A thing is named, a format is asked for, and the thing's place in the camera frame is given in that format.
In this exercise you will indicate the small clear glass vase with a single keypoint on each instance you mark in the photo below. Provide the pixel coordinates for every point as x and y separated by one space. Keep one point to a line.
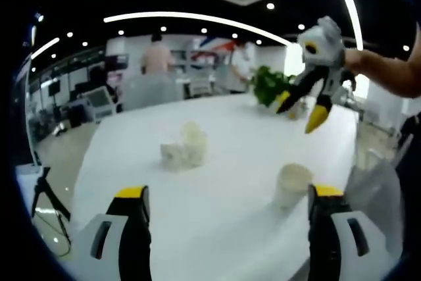
296 111

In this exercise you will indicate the white kiosk monitor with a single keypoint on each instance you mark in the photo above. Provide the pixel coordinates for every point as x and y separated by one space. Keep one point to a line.
98 100

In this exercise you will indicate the green potted plant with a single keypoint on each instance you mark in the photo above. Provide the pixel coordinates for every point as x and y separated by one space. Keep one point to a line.
269 85

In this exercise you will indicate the person's dark clothing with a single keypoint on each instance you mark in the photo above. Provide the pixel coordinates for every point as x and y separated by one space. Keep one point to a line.
409 179

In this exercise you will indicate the white storage shelf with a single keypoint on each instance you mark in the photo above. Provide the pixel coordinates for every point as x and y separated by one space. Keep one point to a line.
200 70

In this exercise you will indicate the grey mesh chair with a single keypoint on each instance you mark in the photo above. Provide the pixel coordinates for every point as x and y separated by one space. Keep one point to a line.
375 202
151 91

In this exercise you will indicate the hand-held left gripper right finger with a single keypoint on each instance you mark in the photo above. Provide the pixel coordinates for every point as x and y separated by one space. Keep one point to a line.
338 251

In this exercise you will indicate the white table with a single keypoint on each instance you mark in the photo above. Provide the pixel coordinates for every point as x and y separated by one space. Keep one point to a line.
230 162

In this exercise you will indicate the person's right hand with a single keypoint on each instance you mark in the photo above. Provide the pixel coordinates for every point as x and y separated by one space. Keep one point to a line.
353 62

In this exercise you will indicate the pile of paper cups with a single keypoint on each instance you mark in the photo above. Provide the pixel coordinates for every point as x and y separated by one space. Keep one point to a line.
194 146

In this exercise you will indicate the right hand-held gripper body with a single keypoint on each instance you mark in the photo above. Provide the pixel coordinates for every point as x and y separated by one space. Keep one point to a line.
324 47

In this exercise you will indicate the black tripod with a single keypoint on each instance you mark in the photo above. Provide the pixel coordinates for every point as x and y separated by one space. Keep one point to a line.
44 192

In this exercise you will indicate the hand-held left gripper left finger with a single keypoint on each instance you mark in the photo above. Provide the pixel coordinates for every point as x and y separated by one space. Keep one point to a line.
108 251

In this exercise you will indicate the dark monitor screen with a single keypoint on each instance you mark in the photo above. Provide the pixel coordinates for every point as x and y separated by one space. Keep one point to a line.
116 61

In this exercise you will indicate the red blue wall banner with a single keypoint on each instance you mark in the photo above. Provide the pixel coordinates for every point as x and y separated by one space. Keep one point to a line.
213 45

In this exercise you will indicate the curved ceiling light strip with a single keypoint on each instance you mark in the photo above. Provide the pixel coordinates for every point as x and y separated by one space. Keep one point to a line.
352 8
184 15

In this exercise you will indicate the white printed paper cup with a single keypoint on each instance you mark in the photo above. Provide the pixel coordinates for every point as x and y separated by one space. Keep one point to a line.
292 182

